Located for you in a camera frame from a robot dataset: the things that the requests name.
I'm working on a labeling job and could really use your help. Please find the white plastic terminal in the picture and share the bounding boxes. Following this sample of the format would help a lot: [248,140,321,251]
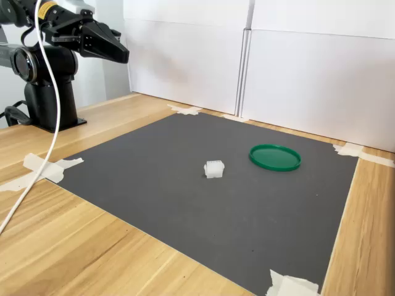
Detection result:
[203,159,226,180]

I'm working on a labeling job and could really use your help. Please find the black base cable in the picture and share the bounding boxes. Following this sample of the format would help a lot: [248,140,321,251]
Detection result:
[0,100,32,127]

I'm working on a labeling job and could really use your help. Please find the dark grey mat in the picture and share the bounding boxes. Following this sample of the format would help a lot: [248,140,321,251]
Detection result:
[51,112,360,295]

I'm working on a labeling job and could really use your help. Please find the white camera cable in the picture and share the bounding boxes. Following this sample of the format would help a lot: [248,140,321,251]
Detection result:
[0,0,62,236]

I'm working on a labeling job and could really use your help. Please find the white camera box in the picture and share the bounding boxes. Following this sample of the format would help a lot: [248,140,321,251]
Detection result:
[65,0,95,15]

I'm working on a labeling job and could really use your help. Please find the white partition board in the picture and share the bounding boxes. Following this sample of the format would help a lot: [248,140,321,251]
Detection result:
[248,0,395,40]
[123,17,248,116]
[122,0,255,29]
[239,28,395,154]

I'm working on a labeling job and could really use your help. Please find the white tape piece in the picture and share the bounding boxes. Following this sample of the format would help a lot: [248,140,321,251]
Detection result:
[221,113,248,122]
[23,153,85,183]
[0,171,41,192]
[167,104,203,117]
[359,152,395,169]
[332,142,365,158]
[265,268,320,296]

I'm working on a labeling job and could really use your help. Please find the round green lid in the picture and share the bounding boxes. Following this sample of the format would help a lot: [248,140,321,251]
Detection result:
[249,143,302,173]

